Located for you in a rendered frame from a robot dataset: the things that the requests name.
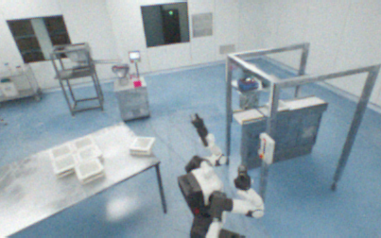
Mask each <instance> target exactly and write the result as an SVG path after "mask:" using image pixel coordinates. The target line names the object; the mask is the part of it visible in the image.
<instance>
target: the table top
mask: <svg viewBox="0 0 381 238"><path fill-rule="evenodd" d="M86 136H92V137H93V139H94V141H95V143H96V144H97V147H98V148H99V149H100V151H101V153H102V154H103V157H104V160H101V161H100V162H101V165H102V166H103V168H104V170H105V175H103V176H101V177H100V178H95V179H94V180H92V181H89V182H86V183H85V184H83V185H81V184H80V181H79V180H78V175H77V173H76V171H75V172H74V173H71V174H68V175H66V176H64V177H63V178H58V179H57V178H56V175H55V173H54V170H53V167H52V162H51V160H50V158H49V155H48V151H49V150H52V149H54V148H56V147H60V146H63V145H66V144H71V143H72V142H74V141H76V140H80V139H82V138H84V137H86ZM86 136H82V137H79V138H78V139H75V140H72V141H70V142H67V143H65V144H60V145H58V146H56V147H51V148H49V149H47V150H45V151H41V152H39V153H37V154H35V155H30V156H28V157H26V158H24V159H20V160H18V161H15V162H11V163H8V164H6V165H4V166H0V238H11V237H13V236H14V235H16V234H19V233H21V232H22V231H24V230H28V229H29V228H31V227H34V226H36V225H37V224H39V223H42V222H43V221H44V220H46V219H49V218H51V217H53V216H55V215H58V214H60V213H62V212H65V211H67V210H68V209H70V208H73V207H75V206H76V205H77V204H80V203H82V202H83V201H85V200H88V199H90V198H91V197H93V196H97V195H98V194H100V193H103V192H105V191H106V190H108V189H111V188H112V187H113V186H115V185H118V184H120V183H121V182H123V181H126V180H128V179H130V178H133V177H135V176H137V175H139V174H142V173H143V172H145V171H147V170H149V169H150V168H152V167H154V166H157V165H158V164H160V163H161V161H160V160H159V159H158V158H157V157H156V156H155V155H154V154H153V153H152V151H151V152H150V155H137V154H130V153H129V150H128V148H129V147H130V146H131V144H132V142H133V141H134V140H135V137H136V136H135V134H134V133H133V132H131V129H130V128H128V126H127V125H125V124H124V122H121V123H119V124H116V125H112V126H110V127H107V128H103V129H101V130H99V131H97V132H93V133H90V134H88V135H86Z"/></svg>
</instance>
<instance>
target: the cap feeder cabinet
mask: <svg viewBox="0 0 381 238"><path fill-rule="evenodd" d="M138 80H141V82H142V87H134V85H133V81H138ZM128 82H129V83H128V84H125V85H126V86H124V85H120V84H119V81H115V82H114V91H115V94H116V100H117V103H118V106H119V109H120V115H121V118H122V121H125V122H124V123H127V122H126V121H128V120H131V119H135V118H139V117H148V118H150V117H149V116H151V109H150V105H149V101H148V96H147V84H146V83H145V81H144V79H143V78H142V77H139V79H135V78H134V79H128Z"/></svg>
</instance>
